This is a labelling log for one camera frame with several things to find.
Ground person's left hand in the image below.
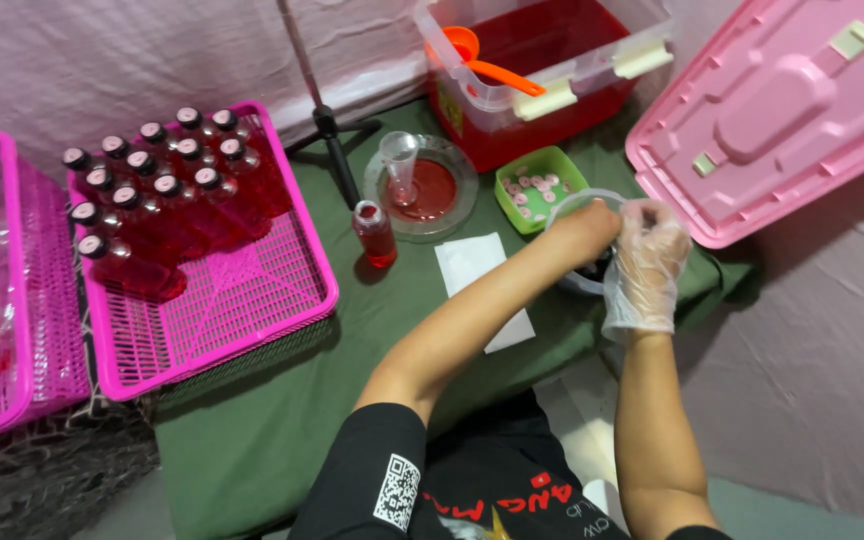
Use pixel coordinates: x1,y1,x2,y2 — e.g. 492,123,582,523
544,198,624,276

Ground person's right hand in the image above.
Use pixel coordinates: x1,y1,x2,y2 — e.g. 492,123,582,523
600,198,694,331

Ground clear round plastic bowl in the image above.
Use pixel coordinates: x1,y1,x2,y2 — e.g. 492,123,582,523
544,187,630,296

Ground green plastic container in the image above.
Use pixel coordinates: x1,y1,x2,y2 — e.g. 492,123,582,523
493,145,591,237

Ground heap of pink seal caps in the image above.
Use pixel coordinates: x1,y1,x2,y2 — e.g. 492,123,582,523
501,166,574,223

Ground pink plastic box lid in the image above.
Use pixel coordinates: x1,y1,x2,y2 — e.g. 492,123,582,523
624,0,864,250

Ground white paper sheet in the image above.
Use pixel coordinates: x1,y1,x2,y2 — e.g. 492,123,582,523
434,231,537,355

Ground clear storage box red liquid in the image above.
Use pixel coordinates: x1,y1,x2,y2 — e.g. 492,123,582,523
413,0,677,174

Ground clear glass dish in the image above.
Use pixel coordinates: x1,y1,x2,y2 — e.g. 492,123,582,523
363,135,480,243

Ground orange plastic ladle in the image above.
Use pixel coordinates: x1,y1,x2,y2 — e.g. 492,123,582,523
441,26,547,99

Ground clear plastic measuring cup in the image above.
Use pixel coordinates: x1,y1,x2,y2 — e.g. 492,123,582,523
379,131,422,207

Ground uncapped red liquid bottle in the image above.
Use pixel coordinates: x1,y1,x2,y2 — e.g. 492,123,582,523
351,200,399,269

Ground black printed shirt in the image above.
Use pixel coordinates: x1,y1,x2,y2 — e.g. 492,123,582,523
287,390,737,540

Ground black tripod stand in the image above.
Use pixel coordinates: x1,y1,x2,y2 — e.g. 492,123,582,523
276,0,384,211

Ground pink plastic mesh basket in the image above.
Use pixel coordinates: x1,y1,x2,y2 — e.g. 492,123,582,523
66,100,340,403

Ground green cloth mat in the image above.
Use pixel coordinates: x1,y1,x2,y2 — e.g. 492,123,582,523
153,97,756,540

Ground group of capped red bottles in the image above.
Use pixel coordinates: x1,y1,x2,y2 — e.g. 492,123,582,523
62,106,294,301

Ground pink basket of clear bottles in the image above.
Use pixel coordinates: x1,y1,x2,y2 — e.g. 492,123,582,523
0,131,92,453

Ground dark patterned floor mat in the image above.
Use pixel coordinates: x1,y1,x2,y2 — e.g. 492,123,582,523
0,225,162,540

